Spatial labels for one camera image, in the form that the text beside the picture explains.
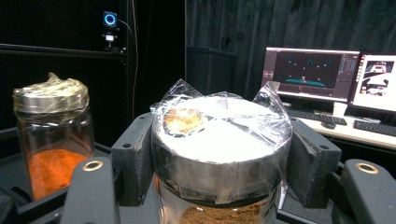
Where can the glass jar of orange powder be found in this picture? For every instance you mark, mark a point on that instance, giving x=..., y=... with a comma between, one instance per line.
x=53, y=130

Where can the black computer mouse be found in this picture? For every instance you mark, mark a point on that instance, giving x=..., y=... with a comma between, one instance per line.
x=328, y=124

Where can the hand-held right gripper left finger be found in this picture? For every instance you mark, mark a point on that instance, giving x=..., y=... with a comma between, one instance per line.
x=132, y=161

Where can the black cabinet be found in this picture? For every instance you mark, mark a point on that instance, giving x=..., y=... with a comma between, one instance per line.
x=211, y=73

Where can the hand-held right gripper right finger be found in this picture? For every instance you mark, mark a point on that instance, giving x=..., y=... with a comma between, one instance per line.
x=311, y=165

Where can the light wooden desk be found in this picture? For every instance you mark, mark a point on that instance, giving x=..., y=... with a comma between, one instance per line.
x=351, y=132

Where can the monitor with white screen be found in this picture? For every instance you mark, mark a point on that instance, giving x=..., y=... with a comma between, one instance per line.
x=375, y=84

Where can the small white box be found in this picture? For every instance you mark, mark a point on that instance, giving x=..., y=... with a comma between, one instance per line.
x=339, y=109

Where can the black metal shelf rack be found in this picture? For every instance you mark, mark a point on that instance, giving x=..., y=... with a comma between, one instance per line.
x=102, y=148

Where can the dark curtain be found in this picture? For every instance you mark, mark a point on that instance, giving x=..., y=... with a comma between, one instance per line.
x=249, y=28

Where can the monitor with dark screen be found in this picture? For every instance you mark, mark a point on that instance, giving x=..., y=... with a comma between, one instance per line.
x=308, y=71

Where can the black keyboard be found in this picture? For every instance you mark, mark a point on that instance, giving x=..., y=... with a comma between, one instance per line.
x=314, y=116
x=375, y=128

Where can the glass jar of brown powder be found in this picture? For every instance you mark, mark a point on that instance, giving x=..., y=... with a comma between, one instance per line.
x=218, y=146

